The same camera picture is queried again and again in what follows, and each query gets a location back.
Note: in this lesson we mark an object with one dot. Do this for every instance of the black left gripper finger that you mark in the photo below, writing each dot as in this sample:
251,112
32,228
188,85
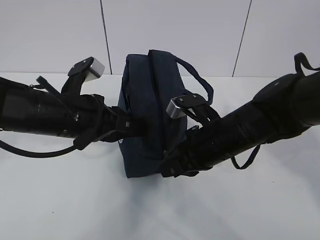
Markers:
135,127

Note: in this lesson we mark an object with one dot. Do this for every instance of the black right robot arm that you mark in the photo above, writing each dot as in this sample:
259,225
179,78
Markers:
283,109

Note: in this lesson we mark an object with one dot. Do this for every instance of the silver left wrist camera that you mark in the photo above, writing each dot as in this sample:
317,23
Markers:
86,70

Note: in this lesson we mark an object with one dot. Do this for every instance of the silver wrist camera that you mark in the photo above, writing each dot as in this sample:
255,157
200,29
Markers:
187,103
86,70

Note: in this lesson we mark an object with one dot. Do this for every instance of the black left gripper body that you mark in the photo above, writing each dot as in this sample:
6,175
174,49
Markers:
109,124

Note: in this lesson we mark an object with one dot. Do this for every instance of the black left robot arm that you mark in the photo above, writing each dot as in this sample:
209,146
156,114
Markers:
84,118

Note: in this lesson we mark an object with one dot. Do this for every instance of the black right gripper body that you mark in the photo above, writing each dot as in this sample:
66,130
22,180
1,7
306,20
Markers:
188,159

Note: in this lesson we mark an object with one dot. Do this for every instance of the navy blue lunch bag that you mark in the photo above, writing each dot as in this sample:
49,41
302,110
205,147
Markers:
149,84

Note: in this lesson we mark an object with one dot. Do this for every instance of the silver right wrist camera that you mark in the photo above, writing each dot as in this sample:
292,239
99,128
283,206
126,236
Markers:
187,103

